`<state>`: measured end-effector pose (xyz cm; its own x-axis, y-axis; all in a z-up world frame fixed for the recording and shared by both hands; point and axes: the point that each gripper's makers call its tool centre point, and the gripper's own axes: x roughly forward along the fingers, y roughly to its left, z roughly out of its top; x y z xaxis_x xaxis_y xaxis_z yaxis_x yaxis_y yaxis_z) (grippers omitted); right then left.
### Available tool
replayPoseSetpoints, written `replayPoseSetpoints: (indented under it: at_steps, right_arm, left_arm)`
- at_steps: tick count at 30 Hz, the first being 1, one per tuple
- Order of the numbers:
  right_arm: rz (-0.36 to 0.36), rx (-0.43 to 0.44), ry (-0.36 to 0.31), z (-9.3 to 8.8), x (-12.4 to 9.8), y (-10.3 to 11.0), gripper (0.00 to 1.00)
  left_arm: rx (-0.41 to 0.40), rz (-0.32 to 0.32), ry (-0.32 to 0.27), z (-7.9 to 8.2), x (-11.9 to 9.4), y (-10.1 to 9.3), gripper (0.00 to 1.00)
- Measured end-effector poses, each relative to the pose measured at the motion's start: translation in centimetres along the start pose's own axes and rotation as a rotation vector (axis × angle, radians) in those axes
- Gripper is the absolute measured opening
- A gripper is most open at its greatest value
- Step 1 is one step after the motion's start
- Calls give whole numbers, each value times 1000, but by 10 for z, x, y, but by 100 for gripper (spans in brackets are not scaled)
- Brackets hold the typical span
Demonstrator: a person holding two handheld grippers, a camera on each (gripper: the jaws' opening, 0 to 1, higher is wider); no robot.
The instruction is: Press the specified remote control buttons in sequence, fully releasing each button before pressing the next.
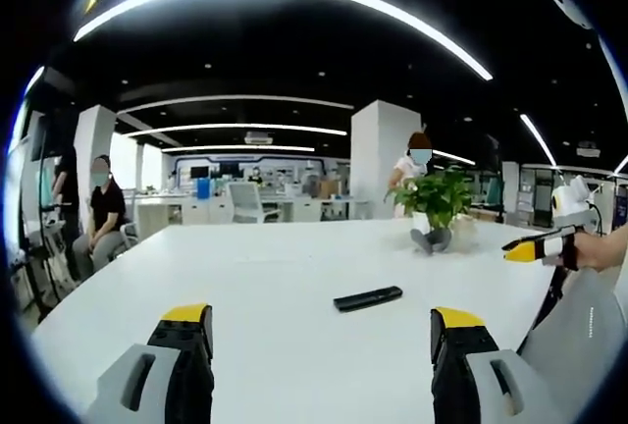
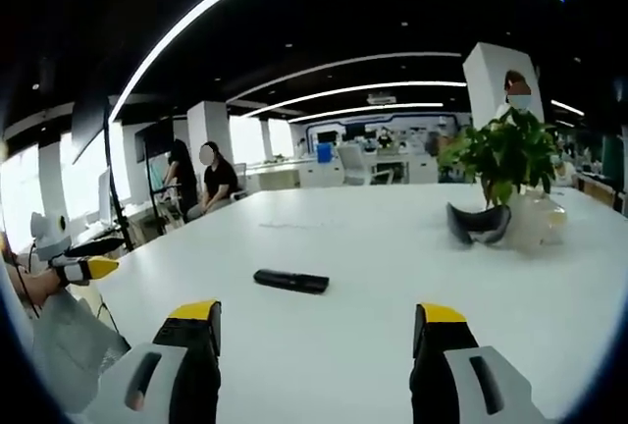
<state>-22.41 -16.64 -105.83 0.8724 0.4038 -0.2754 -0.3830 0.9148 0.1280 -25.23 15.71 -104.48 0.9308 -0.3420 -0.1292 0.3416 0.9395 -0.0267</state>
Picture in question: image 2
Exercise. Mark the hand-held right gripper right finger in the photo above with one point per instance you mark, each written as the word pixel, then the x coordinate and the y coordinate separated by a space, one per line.
pixel 456 375

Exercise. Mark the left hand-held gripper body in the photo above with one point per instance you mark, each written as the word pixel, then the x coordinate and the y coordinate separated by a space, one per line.
pixel 50 240

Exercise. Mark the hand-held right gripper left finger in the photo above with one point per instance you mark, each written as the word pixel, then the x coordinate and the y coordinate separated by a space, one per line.
pixel 162 370

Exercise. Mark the black remote control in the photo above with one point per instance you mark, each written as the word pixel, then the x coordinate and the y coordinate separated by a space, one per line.
pixel 290 280

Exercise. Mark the person's grey clothing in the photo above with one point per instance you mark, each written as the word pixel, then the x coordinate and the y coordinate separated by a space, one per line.
pixel 68 340

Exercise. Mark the black tripod stand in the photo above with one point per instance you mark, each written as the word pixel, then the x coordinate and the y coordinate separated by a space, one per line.
pixel 118 188

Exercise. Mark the black hanging screen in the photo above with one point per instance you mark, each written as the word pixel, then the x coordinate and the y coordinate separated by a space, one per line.
pixel 90 124

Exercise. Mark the black curved headset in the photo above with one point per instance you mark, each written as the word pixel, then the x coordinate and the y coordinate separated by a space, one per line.
pixel 483 227

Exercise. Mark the clear glass vase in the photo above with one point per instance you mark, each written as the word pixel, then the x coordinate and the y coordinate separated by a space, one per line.
pixel 537 223

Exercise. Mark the row of white desks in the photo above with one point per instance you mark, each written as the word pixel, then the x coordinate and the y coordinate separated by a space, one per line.
pixel 284 171

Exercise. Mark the green potted plant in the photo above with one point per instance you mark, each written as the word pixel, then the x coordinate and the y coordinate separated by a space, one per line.
pixel 510 149

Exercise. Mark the white office chair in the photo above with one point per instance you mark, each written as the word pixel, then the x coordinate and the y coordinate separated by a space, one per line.
pixel 355 164

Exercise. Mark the blue box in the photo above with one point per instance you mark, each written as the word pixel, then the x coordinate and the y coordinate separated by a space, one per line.
pixel 326 153

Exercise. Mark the straight ceiling light strip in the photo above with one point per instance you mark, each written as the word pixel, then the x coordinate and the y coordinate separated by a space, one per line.
pixel 353 90
pixel 343 63
pixel 363 111

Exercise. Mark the curved ceiling light strip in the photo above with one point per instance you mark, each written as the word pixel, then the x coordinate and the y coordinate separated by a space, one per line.
pixel 206 4

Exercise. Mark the ceiling air unit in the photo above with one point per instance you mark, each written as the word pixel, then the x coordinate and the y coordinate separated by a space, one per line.
pixel 382 98

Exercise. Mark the black wall monitor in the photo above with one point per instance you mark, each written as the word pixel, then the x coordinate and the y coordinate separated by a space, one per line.
pixel 154 139

